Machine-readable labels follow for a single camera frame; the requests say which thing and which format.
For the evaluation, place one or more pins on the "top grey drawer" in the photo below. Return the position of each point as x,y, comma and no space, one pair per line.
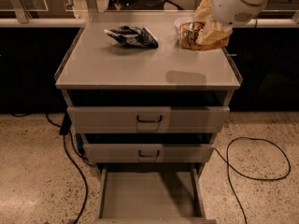
153,119

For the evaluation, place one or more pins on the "middle grey drawer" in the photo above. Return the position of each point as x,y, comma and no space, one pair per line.
148,153

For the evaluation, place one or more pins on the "white ceramic bowl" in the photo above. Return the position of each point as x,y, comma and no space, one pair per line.
179,21

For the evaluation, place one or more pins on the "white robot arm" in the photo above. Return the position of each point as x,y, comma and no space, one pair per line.
220,17

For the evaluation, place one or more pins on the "orange crushed soda can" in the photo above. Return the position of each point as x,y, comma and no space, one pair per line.
189,32

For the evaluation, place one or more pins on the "black power adapter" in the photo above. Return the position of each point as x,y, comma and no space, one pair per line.
66,124

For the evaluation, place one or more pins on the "grey drawer cabinet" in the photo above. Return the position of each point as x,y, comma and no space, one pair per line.
99,71

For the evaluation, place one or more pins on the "blue white chip bag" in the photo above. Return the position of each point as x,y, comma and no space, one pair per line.
133,36

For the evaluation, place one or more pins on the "bottom grey open drawer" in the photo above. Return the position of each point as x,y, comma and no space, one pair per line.
136,195

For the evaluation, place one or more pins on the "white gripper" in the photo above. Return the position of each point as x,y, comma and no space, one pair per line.
231,7

